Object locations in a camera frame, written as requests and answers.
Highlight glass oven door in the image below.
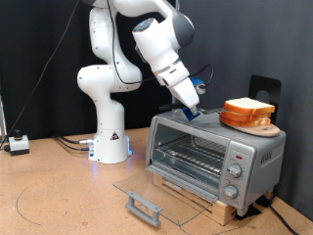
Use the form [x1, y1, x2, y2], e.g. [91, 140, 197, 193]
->
[112, 164, 220, 228]

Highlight long black hanging cable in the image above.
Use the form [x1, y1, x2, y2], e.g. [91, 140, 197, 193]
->
[0, 0, 81, 148]

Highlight silver oven knob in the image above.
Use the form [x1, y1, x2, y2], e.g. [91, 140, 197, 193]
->
[227, 164, 244, 179]
[222, 184, 240, 200]

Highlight wire oven rack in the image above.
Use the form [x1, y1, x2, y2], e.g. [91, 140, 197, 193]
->
[155, 134, 228, 177]

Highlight black oven power cable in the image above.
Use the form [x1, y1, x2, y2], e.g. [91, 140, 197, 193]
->
[268, 204, 299, 235]

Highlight wooden slatted crate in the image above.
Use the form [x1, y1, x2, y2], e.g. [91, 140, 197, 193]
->
[152, 172, 238, 227]

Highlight round wooden cutting board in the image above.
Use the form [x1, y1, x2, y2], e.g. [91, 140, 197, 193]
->
[233, 122, 282, 138]

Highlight emergency stop button box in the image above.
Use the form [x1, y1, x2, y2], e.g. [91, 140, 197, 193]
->
[8, 128, 30, 157]

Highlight black foam pad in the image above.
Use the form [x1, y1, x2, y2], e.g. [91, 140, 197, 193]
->
[235, 205, 263, 221]

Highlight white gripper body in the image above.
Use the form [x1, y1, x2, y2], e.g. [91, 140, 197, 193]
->
[156, 60, 201, 111]

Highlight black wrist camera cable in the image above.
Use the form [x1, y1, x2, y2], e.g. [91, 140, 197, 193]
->
[106, 0, 215, 89]

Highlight blue spatula grip block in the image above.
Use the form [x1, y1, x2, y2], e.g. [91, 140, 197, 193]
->
[181, 106, 201, 122]

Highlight vertical aluminium pole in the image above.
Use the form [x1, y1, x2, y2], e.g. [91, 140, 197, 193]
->
[171, 0, 181, 106]

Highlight silver toaster oven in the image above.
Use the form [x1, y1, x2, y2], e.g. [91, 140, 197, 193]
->
[145, 107, 288, 218]

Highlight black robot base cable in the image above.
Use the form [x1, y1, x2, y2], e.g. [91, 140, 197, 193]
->
[53, 133, 95, 145]
[52, 135, 91, 152]

